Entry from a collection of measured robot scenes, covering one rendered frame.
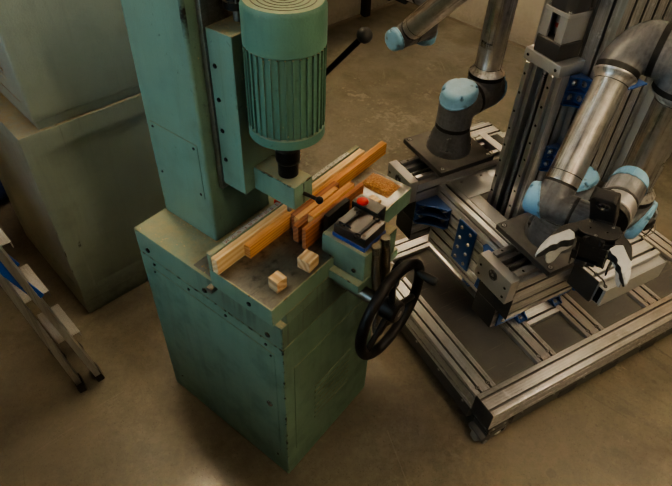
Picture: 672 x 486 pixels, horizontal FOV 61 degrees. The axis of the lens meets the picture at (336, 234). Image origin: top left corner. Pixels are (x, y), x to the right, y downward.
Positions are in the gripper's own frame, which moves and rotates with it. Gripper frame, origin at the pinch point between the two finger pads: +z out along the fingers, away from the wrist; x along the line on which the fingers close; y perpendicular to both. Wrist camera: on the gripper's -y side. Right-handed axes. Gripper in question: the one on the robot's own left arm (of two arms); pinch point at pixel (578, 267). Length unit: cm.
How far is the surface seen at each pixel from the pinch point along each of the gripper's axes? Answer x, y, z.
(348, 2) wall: 265, 75, -304
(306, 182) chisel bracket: 67, 8, -7
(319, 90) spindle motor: 60, -17, -8
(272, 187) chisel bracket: 74, 10, -3
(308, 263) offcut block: 59, 23, 4
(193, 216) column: 101, 25, 3
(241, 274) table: 72, 24, 15
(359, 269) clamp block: 49, 26, -4
